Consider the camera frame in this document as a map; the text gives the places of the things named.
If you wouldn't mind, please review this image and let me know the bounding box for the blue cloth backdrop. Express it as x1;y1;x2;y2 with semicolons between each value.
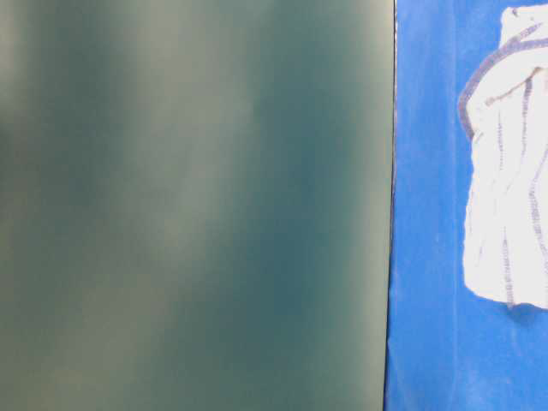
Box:
384;1;547;410

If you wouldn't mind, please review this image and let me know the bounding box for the white blue-striped towel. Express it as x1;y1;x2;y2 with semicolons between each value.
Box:
458;4;547;309

